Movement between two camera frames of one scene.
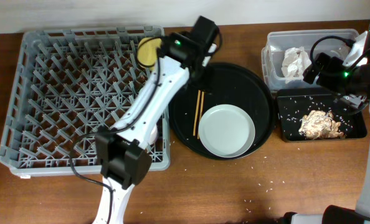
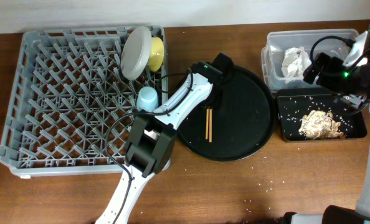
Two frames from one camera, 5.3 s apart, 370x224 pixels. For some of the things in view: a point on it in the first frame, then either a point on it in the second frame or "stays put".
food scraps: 318,125 stays put
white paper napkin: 294,62 stays put
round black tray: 231,83 stays put
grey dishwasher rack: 66,85 stays put
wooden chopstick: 202,103 → 210,124
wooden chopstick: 198,105 → 207,123
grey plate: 227,131 → 136,53
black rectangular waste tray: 293,104 stays put
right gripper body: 342,83 stays put
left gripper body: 203,76 → 217,98
